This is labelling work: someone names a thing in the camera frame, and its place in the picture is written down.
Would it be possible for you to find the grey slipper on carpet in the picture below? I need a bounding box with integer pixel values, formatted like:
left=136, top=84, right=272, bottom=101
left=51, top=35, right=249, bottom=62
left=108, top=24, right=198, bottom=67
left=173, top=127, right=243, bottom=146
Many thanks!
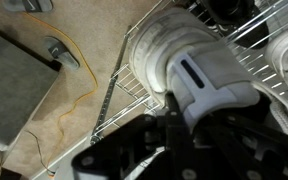
left=44, top=36, right=80, bottom=70

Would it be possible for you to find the grey mat on floor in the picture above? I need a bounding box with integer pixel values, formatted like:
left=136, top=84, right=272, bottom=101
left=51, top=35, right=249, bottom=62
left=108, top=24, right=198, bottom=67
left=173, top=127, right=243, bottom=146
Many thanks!
left=0, top=36, right=58, bottom=151

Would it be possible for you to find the black sneaker on top shelf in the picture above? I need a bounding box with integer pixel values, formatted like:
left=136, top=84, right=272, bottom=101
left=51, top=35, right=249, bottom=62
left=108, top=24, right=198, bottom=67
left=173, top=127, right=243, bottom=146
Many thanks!
left=203, top=0, right=270, bottom=50

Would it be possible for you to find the white sneaker with green insole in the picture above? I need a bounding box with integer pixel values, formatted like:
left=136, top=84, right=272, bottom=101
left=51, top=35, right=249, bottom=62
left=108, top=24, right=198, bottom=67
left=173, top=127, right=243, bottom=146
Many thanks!
left=128, top=7, right=288, bottom=138

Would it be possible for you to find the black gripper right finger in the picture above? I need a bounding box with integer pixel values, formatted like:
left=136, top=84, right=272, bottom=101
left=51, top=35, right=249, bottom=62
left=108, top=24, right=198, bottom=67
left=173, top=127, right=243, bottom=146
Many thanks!
left=197, top=113, right=288, bottom=180

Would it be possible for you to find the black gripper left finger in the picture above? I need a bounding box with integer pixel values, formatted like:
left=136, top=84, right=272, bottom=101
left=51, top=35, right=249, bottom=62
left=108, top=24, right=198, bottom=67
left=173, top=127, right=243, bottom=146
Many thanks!
left=71, top=114, right=167, bottom=180

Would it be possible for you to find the chrome wire shelf rack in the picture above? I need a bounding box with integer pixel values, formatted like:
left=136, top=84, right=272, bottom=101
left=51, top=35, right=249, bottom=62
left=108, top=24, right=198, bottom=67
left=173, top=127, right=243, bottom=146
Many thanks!
left=89, top=0, right=288, bottom=146

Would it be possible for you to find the yellow cable on carpet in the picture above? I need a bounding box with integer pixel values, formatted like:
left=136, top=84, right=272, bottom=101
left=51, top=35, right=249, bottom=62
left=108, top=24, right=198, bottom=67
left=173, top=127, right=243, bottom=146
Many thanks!
left=23, top=11, right=99, bottom=174

